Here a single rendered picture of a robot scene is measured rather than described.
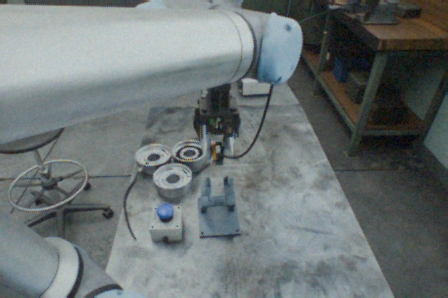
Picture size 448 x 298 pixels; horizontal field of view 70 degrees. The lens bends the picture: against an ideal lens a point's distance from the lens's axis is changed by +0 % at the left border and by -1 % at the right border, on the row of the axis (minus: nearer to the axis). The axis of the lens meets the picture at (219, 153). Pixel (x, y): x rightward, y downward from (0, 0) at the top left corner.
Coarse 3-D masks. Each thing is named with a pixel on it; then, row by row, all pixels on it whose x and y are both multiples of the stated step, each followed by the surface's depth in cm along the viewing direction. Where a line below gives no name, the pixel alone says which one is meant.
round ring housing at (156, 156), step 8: (152, 144) 99; (136, 152) 96; (144, 152) 98; (152, 152) 98; (168, 152) 98; (136, 160) 93; (144, 160) 95; (152, 160) 99; (160, 160) 95; (168, 160) 94; (144, 168) 92; (152, 168) 92
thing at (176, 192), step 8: (160, 168) 90; (168, 168) 92; (176, 168) 92; (184, 168) 91; (168, 176) 90; (176, 176) 90; (168, 184) 86; (176, 184) 86; (184, 184) 85; (160, 192) 86; (168, 192) 84; (176, 192) 85; (184, 192) 87
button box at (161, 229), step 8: (176, 208) 77; (152, 216) 76; (176, 216) 76; (152, 224) 74; (160, 224) 74; (168, 224) 74; (176, 224) 74; (152, 232) 73; (160, 232) 73; (168, 232) 73; (176, 232) 73; (152, 240) 75; (160, 240) 75; (168, 240) 74; (176, 240) 75
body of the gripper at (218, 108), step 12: (228, 84) 53; (204, 96) 62; (216, 96) 57; (228, 96) 56; (204, 108) 58; (216, 108) 57; (228, 108) 58; (204, 120) 62; (216, 120) 59; (228, 120) 58; (216, 132) 60; (228, 132) 59
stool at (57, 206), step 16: (0, 144) 137; (16, 144) 137; (32, 144) 138; (64, 160) 183; (48, 176) 164; (64, 176) 173; (32, 192) 190; (48, 192) 169; (64, 192) 163; (16, 208) 154; (48, 208) 154; (64, 208) 177; (80, 208) 179; (96, 208) 180; (32, 224) 172; (64, 224) 172
